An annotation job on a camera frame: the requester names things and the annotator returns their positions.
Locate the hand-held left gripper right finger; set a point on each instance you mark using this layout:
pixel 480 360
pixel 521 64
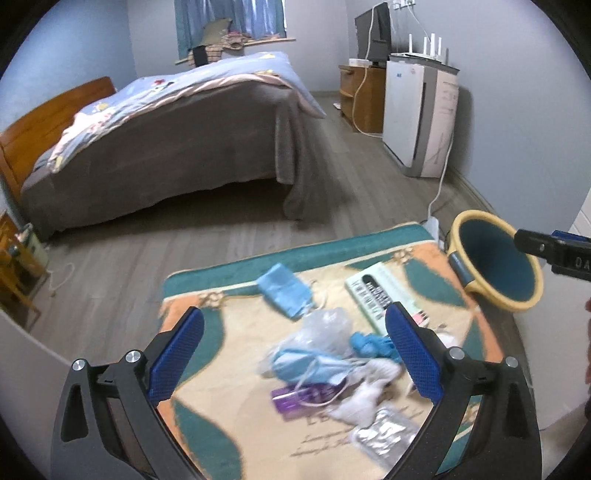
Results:
pixel 413 355

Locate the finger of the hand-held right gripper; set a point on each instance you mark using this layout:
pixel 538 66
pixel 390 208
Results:
pixel 538 244

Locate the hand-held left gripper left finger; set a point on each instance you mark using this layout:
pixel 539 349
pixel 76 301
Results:
pixel 178 350

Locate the blue glove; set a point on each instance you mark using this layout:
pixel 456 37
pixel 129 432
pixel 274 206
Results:
pixel 369 344

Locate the yellow rimmed teal waste bin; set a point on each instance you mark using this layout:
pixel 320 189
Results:
pixel 489 258

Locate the clear plastic bag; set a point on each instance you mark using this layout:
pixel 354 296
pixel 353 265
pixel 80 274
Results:
pixel 325 327

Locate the purple spray bottle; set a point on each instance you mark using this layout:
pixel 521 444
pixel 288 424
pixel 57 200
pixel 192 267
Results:
pixel 295 399

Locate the crumpled white tissue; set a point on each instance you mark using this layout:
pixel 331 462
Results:
pixel 364 401
pixel 445 337

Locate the green orange patterned mat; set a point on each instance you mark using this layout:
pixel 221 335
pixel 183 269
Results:
pixel 240 323

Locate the silver foil packet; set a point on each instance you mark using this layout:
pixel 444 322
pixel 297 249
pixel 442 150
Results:
pixel 383 436

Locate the white power strip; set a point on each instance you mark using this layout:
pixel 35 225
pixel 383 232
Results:
pixel 433 227

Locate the folded blue face mask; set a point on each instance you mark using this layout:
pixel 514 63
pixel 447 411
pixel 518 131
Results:
pixel 281 288

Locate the wooden nightstand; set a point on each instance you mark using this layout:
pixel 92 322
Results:
pixel 14 277

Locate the white air purifier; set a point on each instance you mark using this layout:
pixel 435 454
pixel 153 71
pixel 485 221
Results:
pixel 404 110

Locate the wooden bed grey cover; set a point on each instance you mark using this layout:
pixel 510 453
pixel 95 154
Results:
pixel 184 152

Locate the white router with antennas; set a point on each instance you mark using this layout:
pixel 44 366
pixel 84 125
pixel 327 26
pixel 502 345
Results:
pixel 415 56

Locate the wooden cabinet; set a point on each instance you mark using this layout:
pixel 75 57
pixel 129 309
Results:
pixel 367 97

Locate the small white box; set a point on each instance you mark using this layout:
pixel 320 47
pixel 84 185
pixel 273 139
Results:
pixel 360 62

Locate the light blue printed quilt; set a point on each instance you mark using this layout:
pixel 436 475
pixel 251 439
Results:
pixel 194 85

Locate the black monitor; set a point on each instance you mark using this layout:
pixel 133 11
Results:
pixel 369 32

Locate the black bag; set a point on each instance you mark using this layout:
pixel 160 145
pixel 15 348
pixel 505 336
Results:
pixel 201 56

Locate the pile of clothes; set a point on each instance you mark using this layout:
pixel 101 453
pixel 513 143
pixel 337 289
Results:
pixel 228 44

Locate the olive cushion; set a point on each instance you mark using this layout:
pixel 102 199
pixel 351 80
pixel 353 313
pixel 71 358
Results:
pixel 216 28

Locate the blue curtain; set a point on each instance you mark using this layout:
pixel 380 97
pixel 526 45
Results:
pixel 240 16

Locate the white wall plugs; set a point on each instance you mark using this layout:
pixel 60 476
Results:
pixel 404 4

